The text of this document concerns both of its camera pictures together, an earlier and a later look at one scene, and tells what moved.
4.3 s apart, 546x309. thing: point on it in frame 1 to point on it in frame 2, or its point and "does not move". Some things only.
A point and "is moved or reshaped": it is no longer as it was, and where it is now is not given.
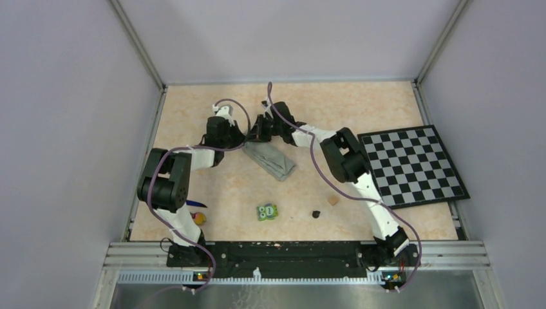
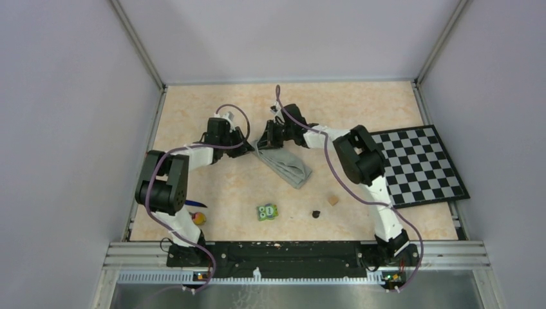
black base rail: [293, 259] does not move
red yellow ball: [199, 218] does not move
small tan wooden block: [333, 200] does not move
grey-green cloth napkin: [270, 158] is moved or reshaped
